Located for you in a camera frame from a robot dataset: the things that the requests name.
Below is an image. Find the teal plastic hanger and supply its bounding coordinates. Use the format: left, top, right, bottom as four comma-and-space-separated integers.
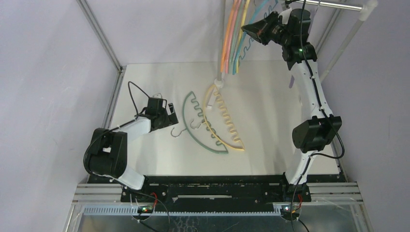
232, 0, 279, 75

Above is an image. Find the light green plastic hanger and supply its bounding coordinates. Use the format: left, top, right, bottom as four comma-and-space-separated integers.
228, 0, 245, 73

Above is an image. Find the orange plastic hanger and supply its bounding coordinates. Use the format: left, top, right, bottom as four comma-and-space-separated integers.
220, 0, 241, 73

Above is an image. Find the pink plastic hanger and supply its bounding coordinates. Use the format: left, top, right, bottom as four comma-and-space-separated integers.
224, 0, 242, 74

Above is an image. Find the purple plastic hanger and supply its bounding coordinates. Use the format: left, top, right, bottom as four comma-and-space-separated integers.
287, 8, 317, 69

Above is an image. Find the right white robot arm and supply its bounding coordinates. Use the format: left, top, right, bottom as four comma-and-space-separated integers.
241, 8, 342, 201

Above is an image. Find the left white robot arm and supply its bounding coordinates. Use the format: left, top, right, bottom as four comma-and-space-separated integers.
83, 97, 179, 202

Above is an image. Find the dark green plastic hanger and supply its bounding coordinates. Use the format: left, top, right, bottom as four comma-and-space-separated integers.
170, 90, 229, 155

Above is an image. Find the pale yellow plastic hanger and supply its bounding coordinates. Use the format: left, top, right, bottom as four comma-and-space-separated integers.
201, 84, 245, 151

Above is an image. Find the chrome clothes rack bar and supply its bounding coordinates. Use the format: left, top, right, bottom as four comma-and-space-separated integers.
285, 0, 367, 12

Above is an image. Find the left small circuit board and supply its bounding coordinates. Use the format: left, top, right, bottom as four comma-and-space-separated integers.
137, 206, 154, 214

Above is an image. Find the small circuit board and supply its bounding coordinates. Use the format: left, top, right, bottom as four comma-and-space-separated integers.
137, 206, 154, 214
280, 206, 295, 214

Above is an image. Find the right small circuit board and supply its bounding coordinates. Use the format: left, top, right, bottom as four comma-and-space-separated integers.
280, 206, 295, 214

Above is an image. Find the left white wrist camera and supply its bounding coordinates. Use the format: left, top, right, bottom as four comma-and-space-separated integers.
152, 93, 162, 99

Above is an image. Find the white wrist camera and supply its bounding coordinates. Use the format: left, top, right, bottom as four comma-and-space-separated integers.
278, 7, 292, 25
152, 93, 162, 99

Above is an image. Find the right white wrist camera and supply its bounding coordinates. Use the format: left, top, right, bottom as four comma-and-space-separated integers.
278, 7, 292, 25

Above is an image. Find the white clothes rack left post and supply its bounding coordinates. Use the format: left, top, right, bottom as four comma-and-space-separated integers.
214, 0, 226, 88

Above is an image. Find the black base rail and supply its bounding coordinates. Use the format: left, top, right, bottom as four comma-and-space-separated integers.
87, 174, 347, 214

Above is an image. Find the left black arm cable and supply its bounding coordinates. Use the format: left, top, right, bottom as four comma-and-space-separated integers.
83, 81, 154, 175

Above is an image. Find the left aluminium frame profile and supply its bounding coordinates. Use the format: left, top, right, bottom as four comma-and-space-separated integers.
62, 0, 126, 232

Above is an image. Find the aluminium frame profile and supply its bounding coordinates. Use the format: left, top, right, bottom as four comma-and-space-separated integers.
62, 0, 126, 232
312, 0, 373, 232

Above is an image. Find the white slotted cable duct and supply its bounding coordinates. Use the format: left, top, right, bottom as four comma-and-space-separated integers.
82, 204, 281, 217

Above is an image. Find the right aluminium frame profile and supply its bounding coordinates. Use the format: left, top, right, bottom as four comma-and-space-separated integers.
312, 0, 373, 232

